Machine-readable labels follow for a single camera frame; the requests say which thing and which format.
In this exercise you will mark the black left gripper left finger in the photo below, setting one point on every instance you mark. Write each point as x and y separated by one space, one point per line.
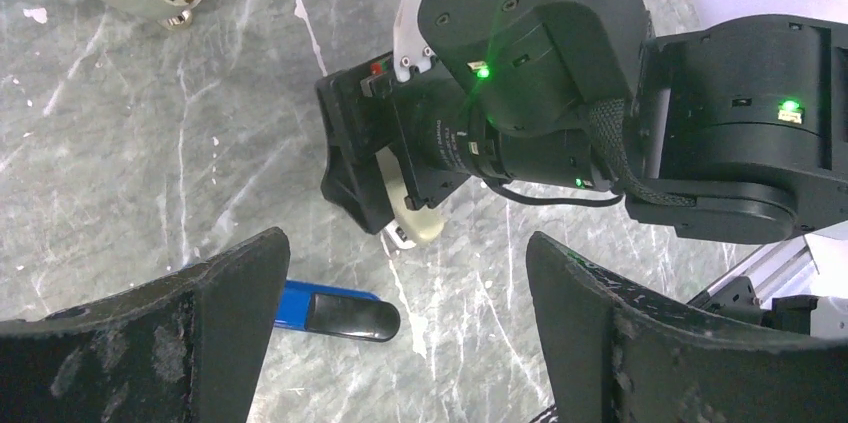
186 347

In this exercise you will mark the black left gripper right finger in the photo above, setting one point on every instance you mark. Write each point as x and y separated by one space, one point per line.
617 351

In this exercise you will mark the aluminium frame rail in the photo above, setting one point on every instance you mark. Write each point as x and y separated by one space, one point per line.
799 286

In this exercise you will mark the blue black stapler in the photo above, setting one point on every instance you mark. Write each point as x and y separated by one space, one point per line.
337 312

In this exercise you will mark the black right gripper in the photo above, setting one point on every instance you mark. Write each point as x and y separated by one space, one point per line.
437 136

